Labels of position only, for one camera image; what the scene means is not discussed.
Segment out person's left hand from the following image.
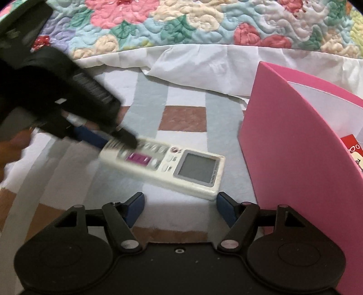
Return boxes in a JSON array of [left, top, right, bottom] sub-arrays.
[[0, 128, 33, 181]]

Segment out floral quilted bedspread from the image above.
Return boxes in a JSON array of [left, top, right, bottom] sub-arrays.
[[0, 0, 363, 98]]

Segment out pink cardboard box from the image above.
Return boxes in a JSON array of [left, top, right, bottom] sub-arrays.
[[238, 62, 362, 294]]

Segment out cream Qunda remote purple buttons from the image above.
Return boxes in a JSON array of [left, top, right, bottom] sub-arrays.
[[99, 138, 225, 201]]

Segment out red glasses-print card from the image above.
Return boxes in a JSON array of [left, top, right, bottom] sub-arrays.
[[341, 134, 363, 171]]

